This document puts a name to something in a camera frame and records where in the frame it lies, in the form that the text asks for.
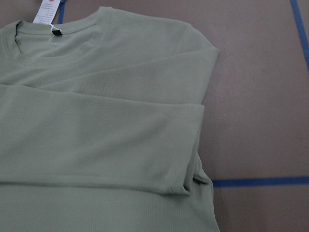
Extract olive green long-sleeve shirt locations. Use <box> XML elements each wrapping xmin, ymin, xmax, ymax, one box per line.
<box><xmin>0</xmin><ymin>7</ymin><xmax>219</xmax><ymax>232</ymax></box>

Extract white paper hang tag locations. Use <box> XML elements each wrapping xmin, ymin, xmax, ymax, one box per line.
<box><xmin>33</xmin><ymin>0</ymin><xmax>61</xmax><ymax>25</ymax></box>

